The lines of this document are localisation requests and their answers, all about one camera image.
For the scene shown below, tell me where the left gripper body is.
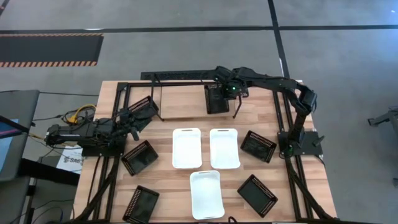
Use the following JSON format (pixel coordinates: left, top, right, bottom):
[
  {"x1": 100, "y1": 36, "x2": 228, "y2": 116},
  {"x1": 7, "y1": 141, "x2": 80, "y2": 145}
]
[{"x1": 123, "y1": 116, "x2": 141, "y2": 142}]

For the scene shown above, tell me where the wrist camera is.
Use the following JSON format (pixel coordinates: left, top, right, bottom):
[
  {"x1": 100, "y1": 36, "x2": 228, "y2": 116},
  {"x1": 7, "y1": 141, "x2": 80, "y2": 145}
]
[
  {"x1": 214, "y1": 65, "x2": 233, "y2": 82},
  {"x1": 119, "y1": 108, "x2": 133, "y2": 124}
]

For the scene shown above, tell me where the black metal shelf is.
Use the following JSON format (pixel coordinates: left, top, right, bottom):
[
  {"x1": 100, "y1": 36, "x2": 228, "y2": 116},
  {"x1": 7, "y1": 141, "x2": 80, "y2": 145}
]
[{"x1": 150, "y1": 72, "x2": 244, "y2": 122}]

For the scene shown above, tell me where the black hazard-striped floor mat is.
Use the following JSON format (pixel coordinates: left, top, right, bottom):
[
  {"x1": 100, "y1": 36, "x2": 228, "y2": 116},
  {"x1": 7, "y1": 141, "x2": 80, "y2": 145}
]
[{"x1": 0, "y1": 33, "x2": 104, "y2": 68}]

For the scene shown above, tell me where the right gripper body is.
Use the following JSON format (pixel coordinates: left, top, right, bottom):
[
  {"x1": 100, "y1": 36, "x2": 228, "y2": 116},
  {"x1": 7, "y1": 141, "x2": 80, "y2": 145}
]
[{"x1": 222, "y1": 77, "x2": 249, "y2": 100}]

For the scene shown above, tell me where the black perforated plastic basket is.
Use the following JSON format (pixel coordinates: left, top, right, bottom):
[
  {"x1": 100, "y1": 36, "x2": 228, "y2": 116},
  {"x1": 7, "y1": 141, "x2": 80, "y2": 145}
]
[
  {"x1": 236, "y1": 174, "x2": 279, "y2": 218},
  {"x1": 127, "y1": 95, "x2": 160, "y2": 131},
  {"x1": 204, "y1": 83, "x2": 230, "y2": 115},
  {"x1": 120, "y1": 139, "x2": 159, "y2": 177},
  {"x1": 122, "y1": 185, "x2": 160, "y2": 224},
  {"x1": 239, "y1": 129, "x2": 277, "y2": 164}
]

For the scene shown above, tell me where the white plastic basket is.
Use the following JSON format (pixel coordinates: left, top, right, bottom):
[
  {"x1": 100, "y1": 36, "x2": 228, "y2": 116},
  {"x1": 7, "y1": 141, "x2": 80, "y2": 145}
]
[
  {"x1": 189, "y1": 170, "x2": 226, "y2": 221},
  {"x1": 172, "y1": 128, "x2": 203, "y2": 170},
  {"x1": 209, "y1": 128, "x2": 241, "y2": 170}
]

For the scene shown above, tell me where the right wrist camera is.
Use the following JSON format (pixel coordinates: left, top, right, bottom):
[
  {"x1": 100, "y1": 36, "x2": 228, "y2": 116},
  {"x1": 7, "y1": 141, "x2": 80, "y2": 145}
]
[{"x1": 214, "y1": 65, "x2": 233, "y2": 82}]

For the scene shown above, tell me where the white printed paper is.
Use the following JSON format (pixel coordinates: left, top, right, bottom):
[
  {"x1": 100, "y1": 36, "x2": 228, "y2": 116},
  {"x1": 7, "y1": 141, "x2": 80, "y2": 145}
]
[{"x1": 57, "y1": 145, "x2": 84, "y2": 174}]

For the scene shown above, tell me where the blue screen device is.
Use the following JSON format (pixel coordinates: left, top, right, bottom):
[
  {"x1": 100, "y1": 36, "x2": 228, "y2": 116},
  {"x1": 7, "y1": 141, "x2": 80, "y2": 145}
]
[{"x1": 0, "y1": 114, "x2": 34, "y2": 174}]

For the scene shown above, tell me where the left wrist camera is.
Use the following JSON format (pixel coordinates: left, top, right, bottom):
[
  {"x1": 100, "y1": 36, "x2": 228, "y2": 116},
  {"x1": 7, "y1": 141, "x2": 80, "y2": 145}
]
[{"x1": 119, "y1": 108, "x2": 133, "y2": 124}]

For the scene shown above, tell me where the black floor beam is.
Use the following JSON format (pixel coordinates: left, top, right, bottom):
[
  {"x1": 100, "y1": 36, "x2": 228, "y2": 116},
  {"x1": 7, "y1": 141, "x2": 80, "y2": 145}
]
[{"x1": 18, "y1": 157, "x2": 81, "y2": 187}]

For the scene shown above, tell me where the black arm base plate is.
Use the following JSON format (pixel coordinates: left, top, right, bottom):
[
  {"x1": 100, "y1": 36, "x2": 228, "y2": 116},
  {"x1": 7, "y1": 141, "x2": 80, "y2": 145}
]
[
  {"x1": 81, "y1": 136, "x2": 127, "y2": 157},
  {"x1": 277, "y1": 130, "x2": 323, "y2": 156}
]

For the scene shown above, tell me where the black aluminium table frame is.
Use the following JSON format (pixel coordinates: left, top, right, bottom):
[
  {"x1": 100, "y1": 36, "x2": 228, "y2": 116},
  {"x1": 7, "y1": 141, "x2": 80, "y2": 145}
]
[{"x1": 73, "y1": 80, "x2": 338, "y2": 224}]

